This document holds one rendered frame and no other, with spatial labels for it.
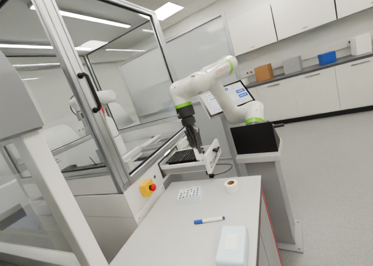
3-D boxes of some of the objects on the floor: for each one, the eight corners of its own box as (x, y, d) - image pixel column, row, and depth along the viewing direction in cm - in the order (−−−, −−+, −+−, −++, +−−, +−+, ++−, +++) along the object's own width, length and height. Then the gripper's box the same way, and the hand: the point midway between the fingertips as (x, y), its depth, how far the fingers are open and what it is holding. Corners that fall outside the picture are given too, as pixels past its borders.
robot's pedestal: (301, 221, 158) (282, 136, 142) (303, 254, 133) (281, 155, 117) (263, 218, 174) (242, 141, 158) (258, 246, 149) (233, 159, 133)
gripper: (175, 121, 107) (188, 161, 108) (187, 116, 94) (201, 163, 95) (187, 118, 111) (199, 156, 111) (200, 113, 97) (213, 157, 98)
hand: (198, 153), depth 103 cm, fingers closed
